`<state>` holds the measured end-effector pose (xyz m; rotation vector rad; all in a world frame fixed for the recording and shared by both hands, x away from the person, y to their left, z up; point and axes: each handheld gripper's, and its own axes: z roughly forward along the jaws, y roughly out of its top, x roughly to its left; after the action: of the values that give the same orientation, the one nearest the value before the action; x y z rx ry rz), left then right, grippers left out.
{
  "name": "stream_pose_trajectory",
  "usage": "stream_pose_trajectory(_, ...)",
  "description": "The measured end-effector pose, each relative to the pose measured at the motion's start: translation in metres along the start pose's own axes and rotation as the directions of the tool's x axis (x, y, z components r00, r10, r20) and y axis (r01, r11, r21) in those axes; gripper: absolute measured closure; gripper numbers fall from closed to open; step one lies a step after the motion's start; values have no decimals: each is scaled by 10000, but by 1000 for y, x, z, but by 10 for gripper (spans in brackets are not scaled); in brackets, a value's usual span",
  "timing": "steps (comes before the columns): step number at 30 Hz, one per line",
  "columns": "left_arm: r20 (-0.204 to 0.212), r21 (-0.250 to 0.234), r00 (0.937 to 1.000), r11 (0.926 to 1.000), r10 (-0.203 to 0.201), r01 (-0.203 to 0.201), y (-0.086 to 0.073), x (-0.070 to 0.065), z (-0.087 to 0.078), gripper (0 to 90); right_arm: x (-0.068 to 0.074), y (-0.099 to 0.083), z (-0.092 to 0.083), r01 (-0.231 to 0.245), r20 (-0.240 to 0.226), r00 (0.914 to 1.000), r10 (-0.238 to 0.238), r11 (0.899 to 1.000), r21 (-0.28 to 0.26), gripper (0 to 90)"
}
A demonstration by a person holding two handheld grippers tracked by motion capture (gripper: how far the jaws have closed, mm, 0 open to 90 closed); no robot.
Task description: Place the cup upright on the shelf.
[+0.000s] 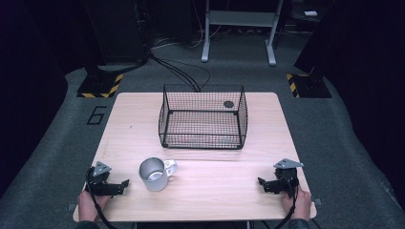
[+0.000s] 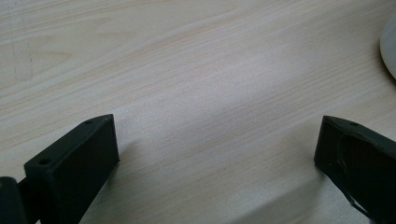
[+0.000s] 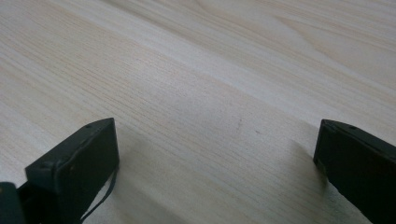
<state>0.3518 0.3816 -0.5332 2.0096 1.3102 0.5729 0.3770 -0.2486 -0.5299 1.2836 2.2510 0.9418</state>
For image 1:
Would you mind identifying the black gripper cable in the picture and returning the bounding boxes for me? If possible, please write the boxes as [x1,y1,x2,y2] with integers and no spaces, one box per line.
[272,174,301,229]
[85,167,118,229]

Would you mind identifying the person's right hand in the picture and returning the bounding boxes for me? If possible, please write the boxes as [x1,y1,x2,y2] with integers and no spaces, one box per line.
[281,185,312,221]

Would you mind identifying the person's left hand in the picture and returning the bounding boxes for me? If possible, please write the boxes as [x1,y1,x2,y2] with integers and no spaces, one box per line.
[77,190,113,223]

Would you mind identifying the white metal desk frame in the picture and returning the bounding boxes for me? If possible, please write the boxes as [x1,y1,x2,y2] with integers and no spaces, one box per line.
[201,0,285,67]

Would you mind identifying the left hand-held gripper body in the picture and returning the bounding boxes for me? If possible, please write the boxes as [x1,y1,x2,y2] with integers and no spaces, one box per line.
[85,160,125,197]

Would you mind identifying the black stand post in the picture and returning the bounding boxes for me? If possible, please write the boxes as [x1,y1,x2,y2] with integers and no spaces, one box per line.
[79,0,106,80]

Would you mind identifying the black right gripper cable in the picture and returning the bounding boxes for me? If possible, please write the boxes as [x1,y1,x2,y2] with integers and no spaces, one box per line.
[272,174,301,229]

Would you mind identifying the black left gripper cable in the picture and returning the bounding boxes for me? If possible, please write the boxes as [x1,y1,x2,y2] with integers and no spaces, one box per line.
[85,167,118,229]

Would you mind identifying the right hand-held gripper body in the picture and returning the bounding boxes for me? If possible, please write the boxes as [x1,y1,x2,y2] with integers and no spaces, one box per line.
[263,157,305,196]

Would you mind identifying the silver metal cup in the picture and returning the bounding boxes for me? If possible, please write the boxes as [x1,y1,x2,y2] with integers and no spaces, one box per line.
[139,156,178,193]

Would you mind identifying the black yellow striped base plate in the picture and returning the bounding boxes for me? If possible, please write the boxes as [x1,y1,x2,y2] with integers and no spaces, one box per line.
[286,73,332,99]
[76,73,124,99]

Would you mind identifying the black wire mesh basket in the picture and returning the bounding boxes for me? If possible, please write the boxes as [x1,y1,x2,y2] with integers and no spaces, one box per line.
[158,83,249,151]

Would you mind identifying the black floor cables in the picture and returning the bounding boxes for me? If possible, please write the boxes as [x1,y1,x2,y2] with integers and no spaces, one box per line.
[148,52,212,94]

